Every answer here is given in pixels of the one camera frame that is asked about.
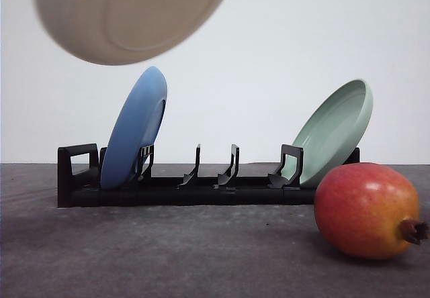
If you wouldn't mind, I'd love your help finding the white plate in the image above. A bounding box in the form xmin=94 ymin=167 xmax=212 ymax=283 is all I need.
xmin=36 ymin=0 xmax=224 ymax=65

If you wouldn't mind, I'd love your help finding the red yellow pomegranate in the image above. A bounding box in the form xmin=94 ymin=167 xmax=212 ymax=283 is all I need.
xmin=314 ymin=162 xmax=429 ymax=260

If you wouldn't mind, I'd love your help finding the blue plate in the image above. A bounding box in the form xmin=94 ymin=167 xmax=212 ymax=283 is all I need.
xmin=100 ymin=66 xmax=167 ymax=190

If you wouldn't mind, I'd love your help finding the green plate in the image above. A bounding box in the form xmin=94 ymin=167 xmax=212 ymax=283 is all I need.
xmin=282 ymin=79 xmax=374 ymax=187

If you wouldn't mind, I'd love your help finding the black dish rack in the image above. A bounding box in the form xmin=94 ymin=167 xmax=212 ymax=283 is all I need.
xmin=57 ymin=144 xmax=319 ymax=207

